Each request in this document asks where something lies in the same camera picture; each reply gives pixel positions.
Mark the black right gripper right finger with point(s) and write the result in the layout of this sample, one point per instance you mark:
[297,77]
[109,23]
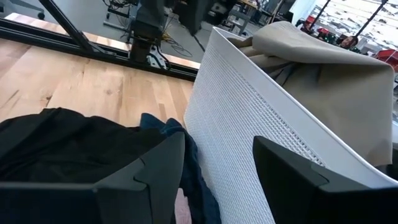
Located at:
[311,199]

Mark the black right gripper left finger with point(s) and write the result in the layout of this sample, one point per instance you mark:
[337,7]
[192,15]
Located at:
[124,202]

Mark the pink garment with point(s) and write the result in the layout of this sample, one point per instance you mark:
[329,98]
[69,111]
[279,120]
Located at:
[182,208]

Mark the navy blue garment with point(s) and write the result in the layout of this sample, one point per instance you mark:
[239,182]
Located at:
[199,193]

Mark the beige garment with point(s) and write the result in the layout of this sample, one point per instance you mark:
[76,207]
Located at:
[326,77]

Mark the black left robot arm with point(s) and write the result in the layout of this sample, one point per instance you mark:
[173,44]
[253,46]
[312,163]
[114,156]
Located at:
[146,25]

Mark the black garment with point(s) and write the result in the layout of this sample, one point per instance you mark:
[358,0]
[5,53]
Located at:
[62,146]

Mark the white perforated plastic basket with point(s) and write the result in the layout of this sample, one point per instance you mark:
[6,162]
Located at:
[236,124]

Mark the red crate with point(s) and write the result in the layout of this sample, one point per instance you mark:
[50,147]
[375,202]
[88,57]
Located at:
[387,57]

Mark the person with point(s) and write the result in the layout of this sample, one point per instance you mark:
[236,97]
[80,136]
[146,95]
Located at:
[349,42]

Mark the office chair base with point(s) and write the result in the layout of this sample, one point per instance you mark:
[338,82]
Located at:
[38,15]

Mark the black aluminium table frame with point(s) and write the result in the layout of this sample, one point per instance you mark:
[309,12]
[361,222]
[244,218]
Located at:
[46,40]

